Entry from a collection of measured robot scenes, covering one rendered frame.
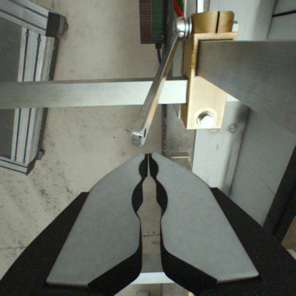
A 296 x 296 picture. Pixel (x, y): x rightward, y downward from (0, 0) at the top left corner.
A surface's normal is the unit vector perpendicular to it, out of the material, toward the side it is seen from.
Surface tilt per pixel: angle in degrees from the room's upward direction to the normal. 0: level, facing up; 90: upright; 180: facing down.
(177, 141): 0
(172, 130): 0
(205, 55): 90
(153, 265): 90
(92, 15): 0
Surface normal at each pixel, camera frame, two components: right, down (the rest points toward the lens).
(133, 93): 0.01, 0.49
